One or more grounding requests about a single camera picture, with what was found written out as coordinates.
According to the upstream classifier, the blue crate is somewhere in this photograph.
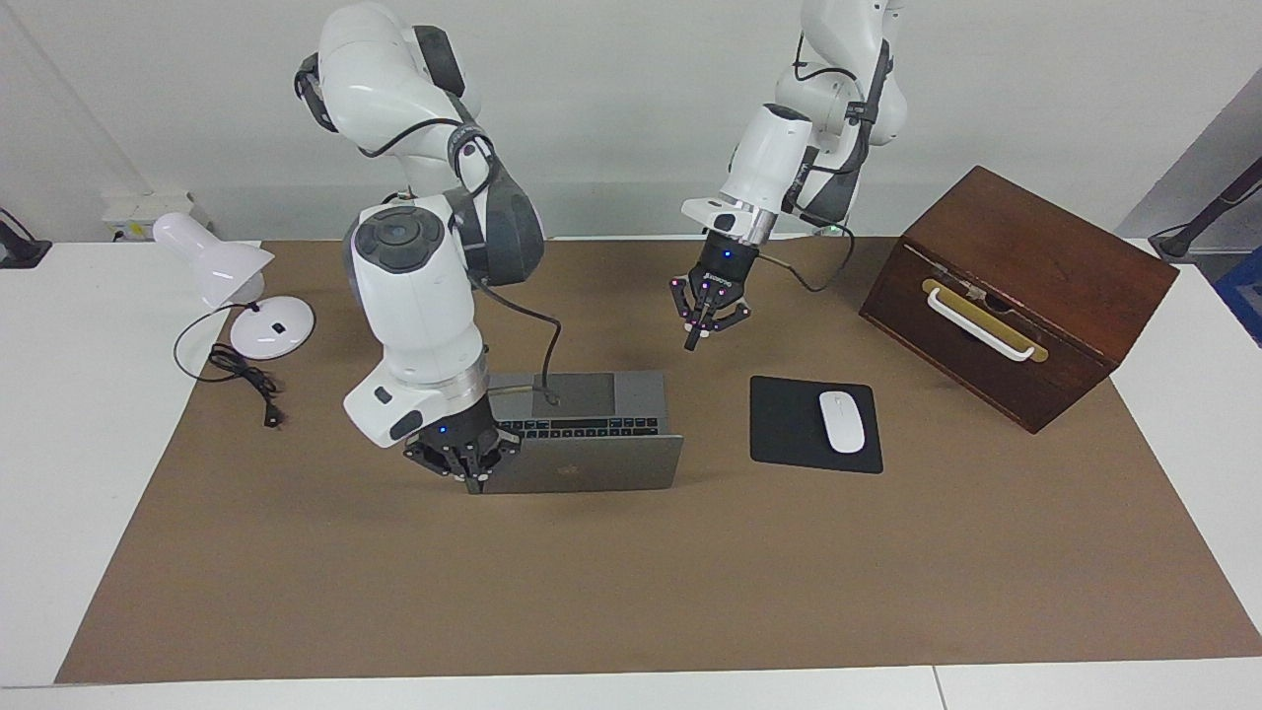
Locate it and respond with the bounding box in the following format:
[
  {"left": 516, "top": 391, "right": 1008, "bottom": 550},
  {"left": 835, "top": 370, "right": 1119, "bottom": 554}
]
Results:
[{"left": 1215, "top": 247, "right": 1262, "bottom": 346}]

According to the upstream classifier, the black stand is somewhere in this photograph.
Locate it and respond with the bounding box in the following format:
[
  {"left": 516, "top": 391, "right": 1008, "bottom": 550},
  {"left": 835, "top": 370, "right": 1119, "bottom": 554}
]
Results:
[{"left": 1149, "top": 158, "right": 1262, "bottom": 260}]

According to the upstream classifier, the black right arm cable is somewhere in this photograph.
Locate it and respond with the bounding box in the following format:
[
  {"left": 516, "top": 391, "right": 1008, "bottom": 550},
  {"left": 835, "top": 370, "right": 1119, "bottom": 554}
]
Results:
[{"left": 355, "top": 118, "right": 565, "bottom": 407}]

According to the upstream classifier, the silver laptop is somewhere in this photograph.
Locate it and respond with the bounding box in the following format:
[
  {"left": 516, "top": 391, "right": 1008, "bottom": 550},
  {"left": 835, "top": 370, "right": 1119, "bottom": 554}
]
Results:
[{"left": 473, "top": 370, "right": 685, "bottom": 495}]

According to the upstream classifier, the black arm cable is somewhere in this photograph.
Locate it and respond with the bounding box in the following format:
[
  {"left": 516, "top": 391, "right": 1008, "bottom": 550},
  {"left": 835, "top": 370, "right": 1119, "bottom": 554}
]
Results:
[
  {"left": 757, "top": 222, "right": 857, "bottom": 294},
  {"left": 355, "top": 118, "right": 565, "bottom": 407}
]

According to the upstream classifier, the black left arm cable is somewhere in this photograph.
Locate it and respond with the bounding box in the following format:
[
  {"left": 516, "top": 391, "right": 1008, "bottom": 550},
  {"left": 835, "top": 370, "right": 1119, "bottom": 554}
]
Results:
[{"left": 757, "top": 222, "right": 857, "bottom": 294}]

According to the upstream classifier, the black lamp cable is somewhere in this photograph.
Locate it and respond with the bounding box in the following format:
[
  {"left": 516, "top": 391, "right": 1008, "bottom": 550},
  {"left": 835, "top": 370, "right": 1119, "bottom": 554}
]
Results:
[{"left": 174, "top": 301, "right": 285, "bottom": 430}]

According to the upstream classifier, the black mouse pad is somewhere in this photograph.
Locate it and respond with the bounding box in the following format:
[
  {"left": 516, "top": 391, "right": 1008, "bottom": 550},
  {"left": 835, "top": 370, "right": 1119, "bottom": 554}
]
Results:
[{"left": 749, "top": 375, "right": 884, "bottom": 475}]

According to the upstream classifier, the black clamp mount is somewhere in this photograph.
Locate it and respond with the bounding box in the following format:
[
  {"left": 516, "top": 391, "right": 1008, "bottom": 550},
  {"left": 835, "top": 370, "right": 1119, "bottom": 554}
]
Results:
[{"left": 0, "top": 209, "right": 52, "bottom": 269}]

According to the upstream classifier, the white power strip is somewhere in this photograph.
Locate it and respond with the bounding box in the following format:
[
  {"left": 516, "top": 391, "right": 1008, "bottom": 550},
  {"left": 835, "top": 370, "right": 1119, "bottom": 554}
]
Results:
[{"left": 102, "top": 192, "right": 198, "bottom": 243}]

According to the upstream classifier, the white computer mouse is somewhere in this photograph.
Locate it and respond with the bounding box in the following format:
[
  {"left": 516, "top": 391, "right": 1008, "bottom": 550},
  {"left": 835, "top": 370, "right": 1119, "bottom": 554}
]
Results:
[{"left": 818, "top": 390, "right": 867, "bottom": 455}]

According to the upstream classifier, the white desk lamp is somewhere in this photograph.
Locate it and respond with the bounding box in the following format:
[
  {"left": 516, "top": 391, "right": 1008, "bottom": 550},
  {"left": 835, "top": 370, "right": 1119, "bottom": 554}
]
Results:
[{"left": 151, "top": 212, "right": 316, "bottom": 360}]

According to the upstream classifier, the white box handle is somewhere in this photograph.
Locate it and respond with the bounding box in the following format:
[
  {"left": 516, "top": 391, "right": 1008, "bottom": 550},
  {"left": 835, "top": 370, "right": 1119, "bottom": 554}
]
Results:
[{"left": 922, "top": 279, "right": 1049, "bottom": 364}]

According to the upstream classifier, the brown table mat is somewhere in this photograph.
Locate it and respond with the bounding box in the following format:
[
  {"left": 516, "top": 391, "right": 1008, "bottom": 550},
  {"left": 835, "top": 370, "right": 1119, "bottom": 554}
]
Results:
[{"left": 54, "top": 237, "right": 1262, "bottom": 684}]

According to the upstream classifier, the dark wooden box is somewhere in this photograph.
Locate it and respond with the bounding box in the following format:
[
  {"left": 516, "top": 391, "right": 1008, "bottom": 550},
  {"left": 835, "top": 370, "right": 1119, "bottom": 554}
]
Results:
[{"left": 859, "top": 165, "right": 1180, "bottom": 435}]

